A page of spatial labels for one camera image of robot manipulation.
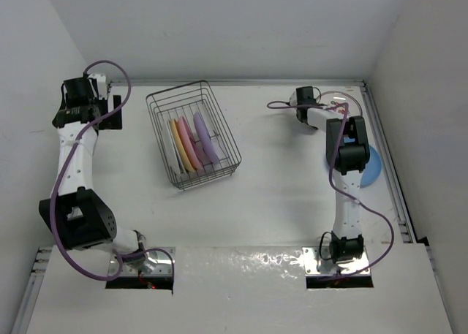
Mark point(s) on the pink plastic plate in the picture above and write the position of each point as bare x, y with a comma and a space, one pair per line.
188, 142

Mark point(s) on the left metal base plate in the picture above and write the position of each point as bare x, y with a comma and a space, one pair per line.
157, 264

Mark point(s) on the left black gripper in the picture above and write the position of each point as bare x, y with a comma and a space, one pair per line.
111, 123

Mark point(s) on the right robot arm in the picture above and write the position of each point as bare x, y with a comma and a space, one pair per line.
347, 153

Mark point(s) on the metal base plate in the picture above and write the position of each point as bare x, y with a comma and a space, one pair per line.
315, 266
157, 264

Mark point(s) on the blue plastic plate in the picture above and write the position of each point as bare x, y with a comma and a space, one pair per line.
373, 168

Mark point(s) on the yellow plastic plate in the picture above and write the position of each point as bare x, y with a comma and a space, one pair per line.
180, 147

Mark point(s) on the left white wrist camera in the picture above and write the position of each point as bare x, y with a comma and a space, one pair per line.
99, 84

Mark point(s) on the white plate red characters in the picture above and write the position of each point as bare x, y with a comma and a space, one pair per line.
334, 99

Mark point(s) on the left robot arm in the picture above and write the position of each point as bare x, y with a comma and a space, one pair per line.
75, 214

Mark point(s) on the purple plastic plate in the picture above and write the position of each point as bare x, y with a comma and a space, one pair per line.
205, 139

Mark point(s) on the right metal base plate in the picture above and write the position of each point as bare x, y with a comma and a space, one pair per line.
315, 266

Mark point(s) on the grey wire dish rack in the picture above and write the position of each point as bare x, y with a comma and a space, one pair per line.
195, 141

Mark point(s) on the white plate orange sunburst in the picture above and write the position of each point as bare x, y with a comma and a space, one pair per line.
173, 156

